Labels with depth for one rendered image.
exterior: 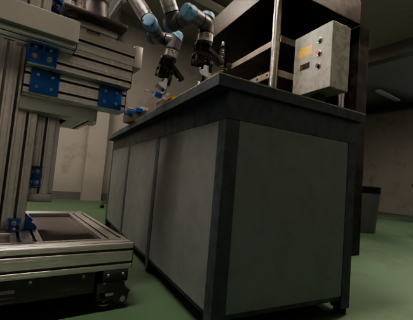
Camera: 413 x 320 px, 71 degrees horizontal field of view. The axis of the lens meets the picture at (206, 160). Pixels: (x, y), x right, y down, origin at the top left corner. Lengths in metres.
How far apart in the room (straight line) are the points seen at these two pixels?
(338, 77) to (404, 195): 7.88
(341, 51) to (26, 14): 1.60
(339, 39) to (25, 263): 1.88
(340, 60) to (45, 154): 1.65
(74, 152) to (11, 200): 3.86
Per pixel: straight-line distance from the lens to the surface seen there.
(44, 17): 1.10
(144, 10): 1.71
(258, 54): 2.45
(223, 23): 2.83
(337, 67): 1.95
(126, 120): 1.94
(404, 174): 9.66
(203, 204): 0.99
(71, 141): 5.13
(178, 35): 1.75
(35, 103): 1.28
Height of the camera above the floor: 0.47
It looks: 4 degrees up
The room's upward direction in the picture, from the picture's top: 5 degrees clockwise
